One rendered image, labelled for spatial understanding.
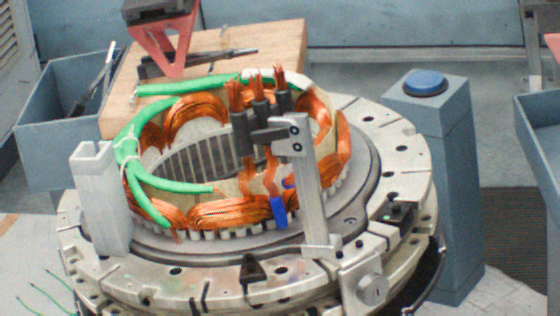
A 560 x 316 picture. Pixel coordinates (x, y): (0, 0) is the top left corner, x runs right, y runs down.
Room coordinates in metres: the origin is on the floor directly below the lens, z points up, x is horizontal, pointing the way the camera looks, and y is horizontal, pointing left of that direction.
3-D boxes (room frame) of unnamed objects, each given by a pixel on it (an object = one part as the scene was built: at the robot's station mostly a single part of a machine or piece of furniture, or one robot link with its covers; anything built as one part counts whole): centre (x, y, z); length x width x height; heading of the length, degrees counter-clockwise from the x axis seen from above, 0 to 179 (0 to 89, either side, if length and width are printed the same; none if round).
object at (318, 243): (0.77, -0.02, 1.15); 0.03 x 0.02 x 0.12; 63
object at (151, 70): (1.15, 0.11, 1.09); 0.04 x 0.01 x 0.02; 79
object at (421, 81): (1.12, -0.16, 1.04); 0.04 x 0.04 x 0.01
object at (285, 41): (1.20, 0.06, 1.05); 0.20 x 0.19 x 0.02; 80
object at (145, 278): (0.89, 0.04, 1.09); 0.32 x 0.32 x 0.01
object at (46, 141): (1.23, 0.21, 0.92); 0.17 x 0.11 x 0.28; 170
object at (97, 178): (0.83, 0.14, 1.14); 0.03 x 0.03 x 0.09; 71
